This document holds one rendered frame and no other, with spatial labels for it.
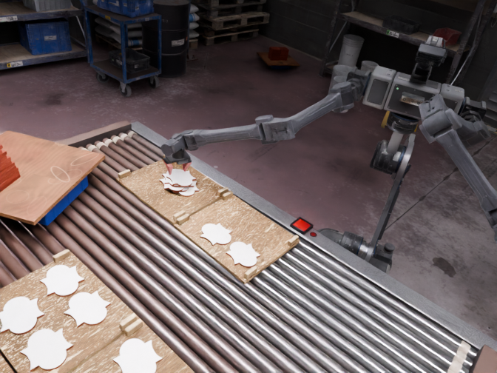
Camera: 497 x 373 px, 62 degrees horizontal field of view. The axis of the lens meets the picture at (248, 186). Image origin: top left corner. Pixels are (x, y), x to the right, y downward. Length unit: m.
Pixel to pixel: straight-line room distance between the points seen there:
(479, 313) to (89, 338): 2.58
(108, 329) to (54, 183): 0.69
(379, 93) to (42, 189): 1.49
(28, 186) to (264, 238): 0.97
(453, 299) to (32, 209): 2.69
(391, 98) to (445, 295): 1.72
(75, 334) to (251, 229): 0.79
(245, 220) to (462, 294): 1.98
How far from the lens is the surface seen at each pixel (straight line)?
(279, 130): 1.62
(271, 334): 1.47
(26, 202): 1.79
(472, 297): 3.39
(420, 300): 1.79
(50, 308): 1.53
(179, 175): 1.97
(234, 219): 1.82
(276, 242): 1.74
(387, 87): 1.97
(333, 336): 1.53
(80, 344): 1.43
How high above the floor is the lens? 2.11
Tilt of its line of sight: 36 degrees down
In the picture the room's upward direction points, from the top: 9 degrees clockwise
